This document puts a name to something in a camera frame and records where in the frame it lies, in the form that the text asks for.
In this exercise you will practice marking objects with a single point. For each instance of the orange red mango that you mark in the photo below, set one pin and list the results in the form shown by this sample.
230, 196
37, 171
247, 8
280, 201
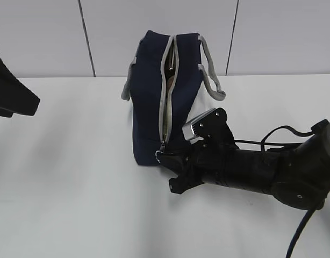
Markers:
169, 83

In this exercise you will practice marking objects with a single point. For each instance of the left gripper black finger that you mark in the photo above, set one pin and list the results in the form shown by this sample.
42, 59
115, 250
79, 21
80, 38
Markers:
14, 96

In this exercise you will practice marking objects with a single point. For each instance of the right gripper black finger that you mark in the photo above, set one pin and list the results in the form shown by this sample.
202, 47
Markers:
177, 162

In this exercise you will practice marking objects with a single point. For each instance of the navy and white lunch bag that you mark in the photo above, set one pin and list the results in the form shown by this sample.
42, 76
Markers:
158, 116

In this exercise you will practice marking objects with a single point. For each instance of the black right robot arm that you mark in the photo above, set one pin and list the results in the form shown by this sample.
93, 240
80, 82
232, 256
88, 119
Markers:
297, 175

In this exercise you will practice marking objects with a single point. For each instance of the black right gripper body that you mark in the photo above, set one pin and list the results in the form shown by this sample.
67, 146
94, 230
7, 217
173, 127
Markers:
208, 164

